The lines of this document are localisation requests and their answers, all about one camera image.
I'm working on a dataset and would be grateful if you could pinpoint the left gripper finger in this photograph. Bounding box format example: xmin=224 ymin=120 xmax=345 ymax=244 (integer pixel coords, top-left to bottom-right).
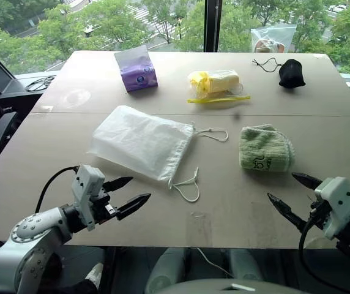
xmin=115 ymin=192 xmax=152 ymax=222
xmin=102 ymin=176 xmax=134 ymax=193

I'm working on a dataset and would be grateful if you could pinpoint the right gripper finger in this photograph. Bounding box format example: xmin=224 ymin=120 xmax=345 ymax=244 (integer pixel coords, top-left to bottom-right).
xmin=291 ymin=171 xmax=324 ymax=192
xmin=267 ymin=192 xmax=310 ymax=230

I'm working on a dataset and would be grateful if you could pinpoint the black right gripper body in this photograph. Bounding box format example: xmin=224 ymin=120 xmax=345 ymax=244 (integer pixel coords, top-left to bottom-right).
xmin=303 ymin=195 xmax=332 ymax=231

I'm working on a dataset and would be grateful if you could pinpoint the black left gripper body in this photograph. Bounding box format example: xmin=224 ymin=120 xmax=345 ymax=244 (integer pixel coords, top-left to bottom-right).
xmin=90 ymin=181 xmax=121 ymax=224

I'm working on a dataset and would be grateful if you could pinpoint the green folded towel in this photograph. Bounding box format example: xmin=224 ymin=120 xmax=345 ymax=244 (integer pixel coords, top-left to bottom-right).
xmin=239 ymin=123 xmax=296 ymax=173

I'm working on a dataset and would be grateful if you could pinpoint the yellow item in zip bag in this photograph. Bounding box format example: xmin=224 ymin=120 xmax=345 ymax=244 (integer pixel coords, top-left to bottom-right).
xmin=187 ymin=69 xmax=251 ymax=105

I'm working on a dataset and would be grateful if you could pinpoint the clear plastic bag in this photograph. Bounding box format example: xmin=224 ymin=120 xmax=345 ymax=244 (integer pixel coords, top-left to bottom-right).
xmin=250 ymin=24 xmax=298 ymax=54

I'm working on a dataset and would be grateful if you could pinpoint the grey rounded robot leg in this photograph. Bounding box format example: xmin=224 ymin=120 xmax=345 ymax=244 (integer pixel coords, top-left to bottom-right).
xmin=226 ymin=248 xmax=265 ymax=283
xmin=144 ymin=247 xmax=192 ymax=294

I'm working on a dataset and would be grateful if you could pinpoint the white shoe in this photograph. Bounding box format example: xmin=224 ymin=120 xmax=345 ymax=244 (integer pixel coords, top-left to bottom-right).
xmin=84 ymin=262 xmax=105 ymax=290

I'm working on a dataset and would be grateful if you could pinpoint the grey robot torso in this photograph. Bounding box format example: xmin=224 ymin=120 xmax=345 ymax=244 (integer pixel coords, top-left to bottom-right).
xmin=158 ymin=277 xmax=312 ymax=294

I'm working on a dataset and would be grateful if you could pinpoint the purple tissue pack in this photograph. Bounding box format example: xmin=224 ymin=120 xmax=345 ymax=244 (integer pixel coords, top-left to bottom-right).
xmin=113 ymin=45 xmax=159 ymax=93

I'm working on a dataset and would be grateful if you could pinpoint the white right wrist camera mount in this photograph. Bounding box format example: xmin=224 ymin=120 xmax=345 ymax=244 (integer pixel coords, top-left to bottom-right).
xmin=313 ymin=176 xmax=350 ymax=241

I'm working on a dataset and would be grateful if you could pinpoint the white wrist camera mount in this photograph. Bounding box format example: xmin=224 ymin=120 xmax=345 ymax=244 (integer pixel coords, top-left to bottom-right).
xmin=313 ymin=176 xmax=350 ymax=241
xmin=71 ymin=164 xmax=106 ymax=232

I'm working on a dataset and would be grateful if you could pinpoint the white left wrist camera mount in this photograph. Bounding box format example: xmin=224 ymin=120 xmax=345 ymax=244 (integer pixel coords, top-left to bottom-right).
xmin=71 ymin=164 xmax=106 ymax=232

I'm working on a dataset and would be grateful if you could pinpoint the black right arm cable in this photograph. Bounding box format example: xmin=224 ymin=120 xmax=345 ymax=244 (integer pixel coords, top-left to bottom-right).
xmin=298 ymin=211 xmax=350 ymax=294

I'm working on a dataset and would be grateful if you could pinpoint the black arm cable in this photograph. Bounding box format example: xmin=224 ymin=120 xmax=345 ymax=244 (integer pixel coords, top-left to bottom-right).
xmin=34 ymin=165 xmax=81 ymax=214
xmin=298 ymin=211 xmax=350 ymax=294

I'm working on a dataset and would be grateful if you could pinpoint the white drawstring bag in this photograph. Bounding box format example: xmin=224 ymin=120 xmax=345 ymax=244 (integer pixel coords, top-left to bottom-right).
xmin=85 ymin=105 xmax=229 ymax=204

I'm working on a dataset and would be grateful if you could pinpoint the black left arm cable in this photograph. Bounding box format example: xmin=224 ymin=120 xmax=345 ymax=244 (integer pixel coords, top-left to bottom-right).
xmin=34 ymin=165 xmax=81 ymax=214

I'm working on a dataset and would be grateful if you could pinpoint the thin white cable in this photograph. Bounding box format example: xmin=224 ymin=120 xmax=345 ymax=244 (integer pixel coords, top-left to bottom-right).
xmin=193 ymin=247 xmax=234 ymax=279

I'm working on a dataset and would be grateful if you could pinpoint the black pouch with cord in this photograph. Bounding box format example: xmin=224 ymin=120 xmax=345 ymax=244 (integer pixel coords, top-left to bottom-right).
xmin=251 ymin=57 xmax=307 ymax=90

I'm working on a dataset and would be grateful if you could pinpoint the thin black cable loop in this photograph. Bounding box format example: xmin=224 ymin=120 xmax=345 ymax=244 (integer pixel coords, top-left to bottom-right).
xmin=24 ymin=74 xmax=57 ymax=92

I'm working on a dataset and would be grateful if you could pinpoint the dark window frame post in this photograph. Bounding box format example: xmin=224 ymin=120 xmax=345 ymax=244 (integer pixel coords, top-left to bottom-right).
xmin=203 ymin=0 xmax=223 ymax=53

